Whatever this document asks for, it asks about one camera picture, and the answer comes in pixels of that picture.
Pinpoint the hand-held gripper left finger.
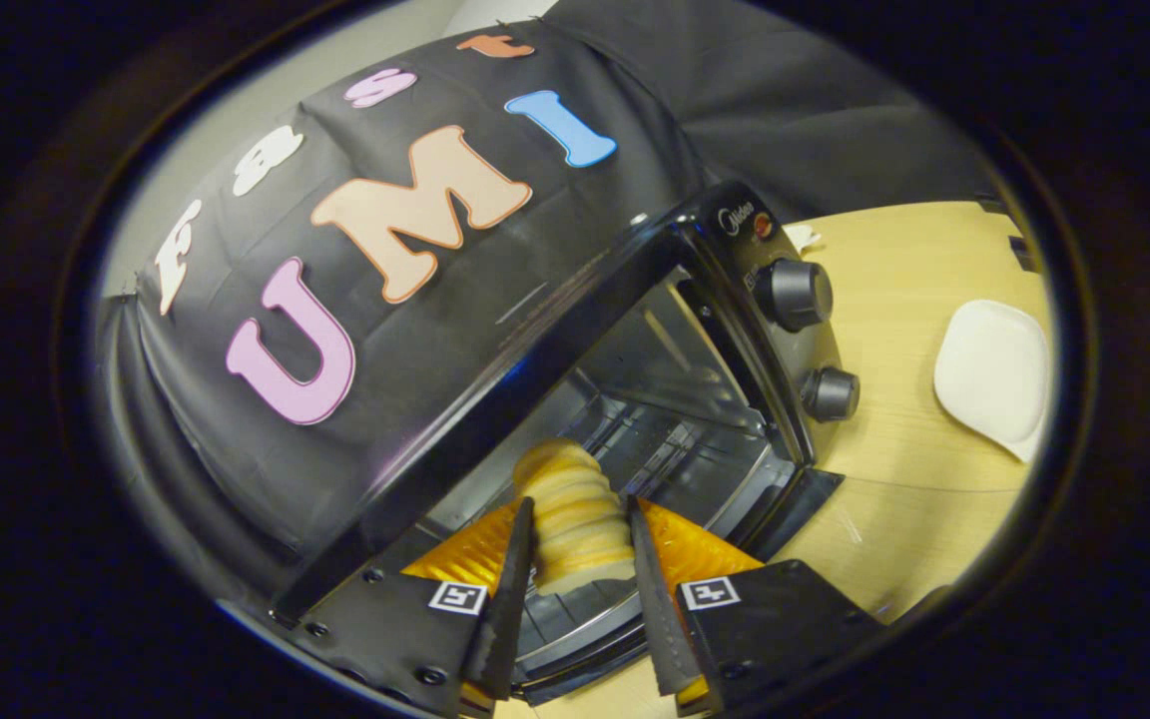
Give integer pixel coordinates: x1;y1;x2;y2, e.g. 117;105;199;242
276;496;536;718

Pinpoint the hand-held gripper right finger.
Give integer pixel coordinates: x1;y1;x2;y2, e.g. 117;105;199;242
627;494;885;718

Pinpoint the pale ridged bread roll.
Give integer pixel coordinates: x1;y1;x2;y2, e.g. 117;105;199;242
512;437;636;597

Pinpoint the black toaster oven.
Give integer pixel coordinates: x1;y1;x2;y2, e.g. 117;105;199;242
271;180;861;705

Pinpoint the black backdrop cloth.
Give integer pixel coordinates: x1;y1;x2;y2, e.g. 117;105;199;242
96;0;1005;600

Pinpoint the white plate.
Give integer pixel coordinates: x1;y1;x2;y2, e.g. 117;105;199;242
932;300;1051;465

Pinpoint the black chair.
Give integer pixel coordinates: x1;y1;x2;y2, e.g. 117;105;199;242
974;193;1043;273

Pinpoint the wire oven rack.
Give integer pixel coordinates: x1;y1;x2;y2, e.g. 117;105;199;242
435;399;771;665

